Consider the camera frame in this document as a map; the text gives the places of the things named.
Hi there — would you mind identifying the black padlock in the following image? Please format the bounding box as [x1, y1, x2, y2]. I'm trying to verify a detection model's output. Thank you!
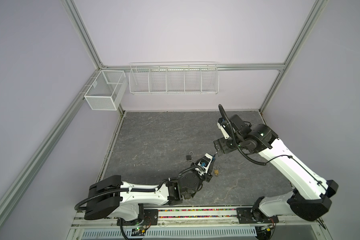
[186, 151, 194, 162]

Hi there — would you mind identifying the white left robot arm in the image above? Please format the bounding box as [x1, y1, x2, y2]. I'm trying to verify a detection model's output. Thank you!
[74, 163, 213, 221]

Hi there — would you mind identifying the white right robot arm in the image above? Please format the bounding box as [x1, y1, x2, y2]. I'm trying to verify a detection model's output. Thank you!
[214, 105, 339, 222]

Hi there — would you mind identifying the white mesh box basket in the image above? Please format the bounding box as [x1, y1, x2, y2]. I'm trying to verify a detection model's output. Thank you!
[84, 70, 128, 111]

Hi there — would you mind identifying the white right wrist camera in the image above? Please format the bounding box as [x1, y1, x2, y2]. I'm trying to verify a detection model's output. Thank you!
[217, 118, 231, 140]

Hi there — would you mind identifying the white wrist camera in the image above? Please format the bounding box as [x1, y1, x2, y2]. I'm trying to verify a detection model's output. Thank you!
[217, 118, 231, 140]
[198, 153, 214, 174]

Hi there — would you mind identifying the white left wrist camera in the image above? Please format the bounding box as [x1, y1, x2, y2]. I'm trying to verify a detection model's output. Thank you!
[198, 153, 214, 174]

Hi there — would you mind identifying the white vented cable duct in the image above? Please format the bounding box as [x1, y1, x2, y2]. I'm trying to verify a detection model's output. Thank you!
[81, 226, 257, 240]

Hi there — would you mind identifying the white wire shelf basket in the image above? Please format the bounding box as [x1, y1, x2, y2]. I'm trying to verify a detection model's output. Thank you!
[129, 62, 220, 95]

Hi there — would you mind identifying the aluminium frame corner post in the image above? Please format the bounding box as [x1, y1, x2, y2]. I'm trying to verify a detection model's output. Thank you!
[60, 0, 104, 69]

